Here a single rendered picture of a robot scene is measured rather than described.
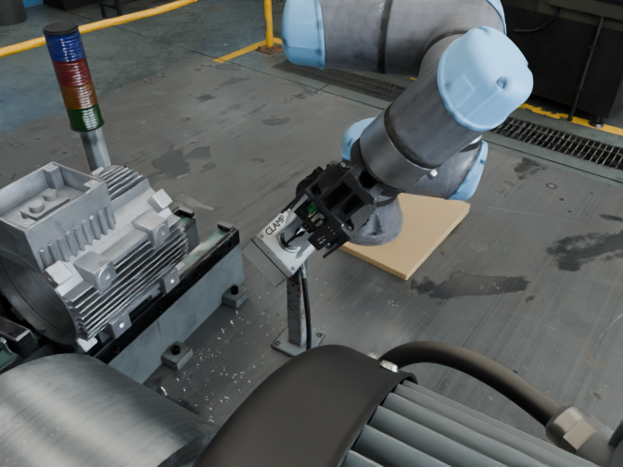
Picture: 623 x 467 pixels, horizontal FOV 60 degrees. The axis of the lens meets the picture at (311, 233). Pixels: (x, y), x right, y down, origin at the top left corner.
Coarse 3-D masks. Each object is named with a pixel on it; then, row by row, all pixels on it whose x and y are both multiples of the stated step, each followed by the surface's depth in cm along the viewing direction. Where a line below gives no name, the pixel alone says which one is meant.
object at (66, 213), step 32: (0, 192) 66; (32, 192) 70; (64, 192) 71; (96, 192) 67; (0, 224) 62; (32, 224) 61; (64, 224) 64; (96, 224) 69; (32, 256) 62; (64, 256) 66
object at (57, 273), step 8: (160, 192) 76; (152, 200) 75; (160, 200) 75; (168, 200) 76; (160, 208) 75; (56, 264) 64; (64, 264) 64; (184, 264) 84; (48, 272) 63; (56, 272) 63; (64, 272) 64; (48, 280) 64; (56, 280) 63; (64, 280) 64; (56, 288) 64; (16, 312) 76; (72, 344) 71; (80, 344) 70; (88, 344) 71; (80, 352) 72
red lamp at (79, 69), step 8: (56, 64) 96; (64, 64) 95; (72, 64) 96; (80, 64) 97; (56, 72) 97; (64, 72) 96; (72, 72) 96; (80, 72) 97; (88, 72) 99; (64, 80) 97; (72, 80) 97; (80, 80) 98; (88, 80) 99
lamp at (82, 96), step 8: (64, 88) 98; (72, 88) 98; (80, 88) 99; (88, 88) 100; (64, 96) 100; (72, 96) 99; (80, 96) 99; (88, 96) 100; (72, 104) 100; (80, 104) 100; (88, 104) 101
